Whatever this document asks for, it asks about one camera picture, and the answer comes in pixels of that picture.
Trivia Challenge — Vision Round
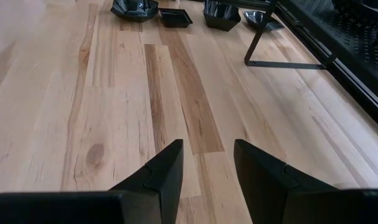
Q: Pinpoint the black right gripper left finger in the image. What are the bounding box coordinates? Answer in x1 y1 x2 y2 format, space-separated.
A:
109 139 184 224

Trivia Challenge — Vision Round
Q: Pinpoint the black round dish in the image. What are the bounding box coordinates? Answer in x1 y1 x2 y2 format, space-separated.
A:
110 0 160 23

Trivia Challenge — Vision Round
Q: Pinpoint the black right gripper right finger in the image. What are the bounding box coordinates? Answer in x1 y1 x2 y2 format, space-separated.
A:
234 139 339 224

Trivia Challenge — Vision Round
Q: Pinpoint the black leaf-shaped dish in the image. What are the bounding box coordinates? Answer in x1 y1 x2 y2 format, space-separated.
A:
242 10 285 32

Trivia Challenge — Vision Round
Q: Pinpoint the black wavy square dish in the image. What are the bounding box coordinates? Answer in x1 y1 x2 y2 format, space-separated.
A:
202 0 242 32

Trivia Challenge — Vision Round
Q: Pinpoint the small black square dish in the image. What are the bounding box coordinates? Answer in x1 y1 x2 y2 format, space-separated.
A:
361 0 378 18
158 7 194 29

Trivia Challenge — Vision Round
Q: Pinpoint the black perforated metal shelf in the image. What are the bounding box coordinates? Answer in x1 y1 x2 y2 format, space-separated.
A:
204 0 378 134

